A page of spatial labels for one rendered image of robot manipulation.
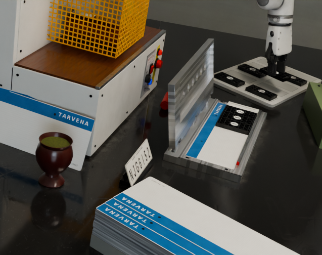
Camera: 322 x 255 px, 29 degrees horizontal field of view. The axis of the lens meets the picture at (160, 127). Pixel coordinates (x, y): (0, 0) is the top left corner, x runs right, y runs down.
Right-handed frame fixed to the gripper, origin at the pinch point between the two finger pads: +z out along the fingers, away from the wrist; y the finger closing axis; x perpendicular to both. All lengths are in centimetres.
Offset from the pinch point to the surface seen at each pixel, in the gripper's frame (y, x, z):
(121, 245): -108, -33, 12
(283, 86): 7.4, 1.1, 7.8
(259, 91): -8.4, 1.2, 6.6
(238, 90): -12.0, 6.9, 6.6
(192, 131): -53, -6, 8
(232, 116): -35.9, -7.5, 7.4
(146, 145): -75, -9, 6
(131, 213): -105, -32, 6
